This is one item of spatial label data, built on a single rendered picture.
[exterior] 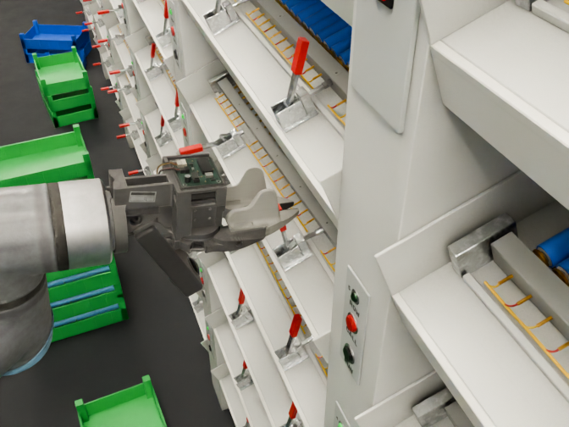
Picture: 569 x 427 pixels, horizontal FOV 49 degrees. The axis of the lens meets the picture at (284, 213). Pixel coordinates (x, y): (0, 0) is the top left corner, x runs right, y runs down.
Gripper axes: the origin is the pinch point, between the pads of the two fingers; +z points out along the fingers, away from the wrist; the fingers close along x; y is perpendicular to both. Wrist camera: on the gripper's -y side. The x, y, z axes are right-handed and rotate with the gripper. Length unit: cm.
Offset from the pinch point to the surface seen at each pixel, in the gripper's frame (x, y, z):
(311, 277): -4.3, -7.0, 2.8
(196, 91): 44.4, -5.8, 1.1
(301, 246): -0.9, -4.7, 2.5
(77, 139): 141, -69, -13
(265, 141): 20.6, -2.6, 5.3
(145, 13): 89, -8, 1
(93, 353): 77, -106, -18
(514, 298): -31.1, 14.7, 3.4
